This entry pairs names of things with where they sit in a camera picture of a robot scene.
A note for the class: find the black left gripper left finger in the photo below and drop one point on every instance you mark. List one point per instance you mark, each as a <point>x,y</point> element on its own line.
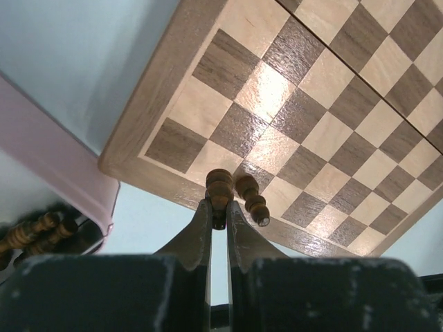
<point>185,302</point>

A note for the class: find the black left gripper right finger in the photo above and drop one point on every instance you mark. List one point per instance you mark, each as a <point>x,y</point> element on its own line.
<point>253,283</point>

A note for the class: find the dark pawn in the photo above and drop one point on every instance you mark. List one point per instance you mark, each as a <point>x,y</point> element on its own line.
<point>255,204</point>

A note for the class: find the dark chess pieces pile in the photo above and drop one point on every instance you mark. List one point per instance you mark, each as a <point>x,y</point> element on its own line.
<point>36,237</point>

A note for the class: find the wooden folding chess board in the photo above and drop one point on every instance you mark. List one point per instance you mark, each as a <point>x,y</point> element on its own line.
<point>335,107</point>

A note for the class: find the pink metal tin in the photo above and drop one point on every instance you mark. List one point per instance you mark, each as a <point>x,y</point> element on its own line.
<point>49,151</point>

